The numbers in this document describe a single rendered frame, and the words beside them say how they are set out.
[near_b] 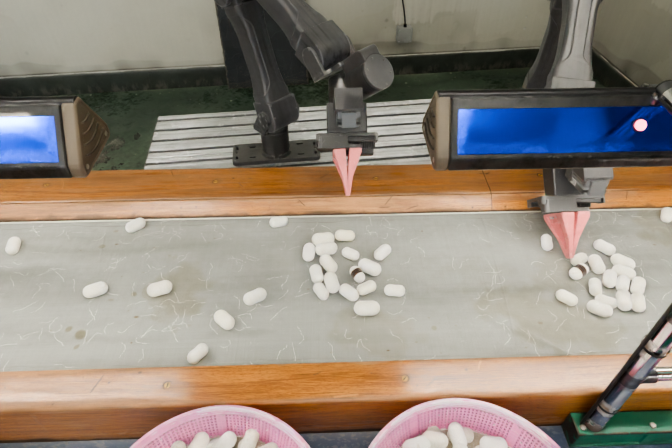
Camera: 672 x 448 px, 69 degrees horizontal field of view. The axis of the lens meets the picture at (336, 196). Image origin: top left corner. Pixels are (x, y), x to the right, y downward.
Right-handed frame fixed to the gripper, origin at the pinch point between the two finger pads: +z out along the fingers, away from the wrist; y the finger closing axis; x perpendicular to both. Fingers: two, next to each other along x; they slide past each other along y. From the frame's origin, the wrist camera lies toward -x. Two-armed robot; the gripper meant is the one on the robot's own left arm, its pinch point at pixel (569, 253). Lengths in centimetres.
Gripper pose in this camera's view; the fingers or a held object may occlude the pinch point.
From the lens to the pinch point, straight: 88.2
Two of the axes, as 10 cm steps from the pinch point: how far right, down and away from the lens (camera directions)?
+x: -0.2, 1.2, 9.9
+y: 10.0, -0.3, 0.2
